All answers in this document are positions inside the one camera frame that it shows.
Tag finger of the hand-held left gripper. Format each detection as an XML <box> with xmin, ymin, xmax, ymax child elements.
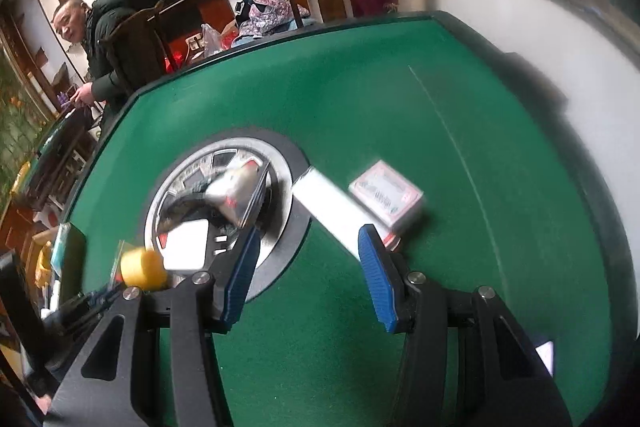
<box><xmin>42</xmin><ymin>282</ymin><xmax>128</xmax><ymax>333</ymax></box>

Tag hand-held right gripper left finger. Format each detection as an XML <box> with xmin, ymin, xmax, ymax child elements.
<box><xmin>42</xmin><ymin>226</ymin><xmax>262</xmax><ymax>427</ymax></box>

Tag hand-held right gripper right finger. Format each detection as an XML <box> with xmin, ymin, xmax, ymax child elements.
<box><xmin>357</xmin><ymin>224</ymin><xmax>574</xmax><ymax>427</ymax></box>

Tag yellow tape roll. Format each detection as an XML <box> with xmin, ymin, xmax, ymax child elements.
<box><xmin>119</xmin><ymin>248</ymin><xmax>169</xmax><ymax>292</ymax></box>

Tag red playing card box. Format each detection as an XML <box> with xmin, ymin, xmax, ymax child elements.
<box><xmin>347</xmin><ymin>159</ymin><xmax>426</xmax><ymax>229</ymax></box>

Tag white teal tube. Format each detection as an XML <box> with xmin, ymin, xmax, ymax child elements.
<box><xmin>50</xmin><ymin>223</ymin><xmax>76</xmax><ymax>280</ymax></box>

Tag long white box red ends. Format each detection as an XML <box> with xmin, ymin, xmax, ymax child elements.
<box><xmin>292</xmin><ymin>167</ymin><xmax>403</xmax><ymax>258</ymax></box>

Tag round silver table centre panel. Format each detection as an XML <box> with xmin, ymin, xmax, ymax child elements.
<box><xmin>142</xmin><ymin>133</ymin><xmax>314</xmax><ymax>304</ymax></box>

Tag green topped side table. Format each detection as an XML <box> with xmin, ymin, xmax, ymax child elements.
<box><xmin>12</xmin><ymin>107</ymin><xmax>103</xmax><ymax>210</ymax></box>

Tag dark wooden chair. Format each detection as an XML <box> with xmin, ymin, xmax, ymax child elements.
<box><xmin>102</xmin><ymin>0</ymin><xmax>168</xmax><ymax>92</ymax></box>

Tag floral fabric bag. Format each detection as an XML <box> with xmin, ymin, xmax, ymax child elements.
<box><xmin>234</xmin><ymin>0</ymin><xmax>312</xmax><ymax>38</ymax></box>

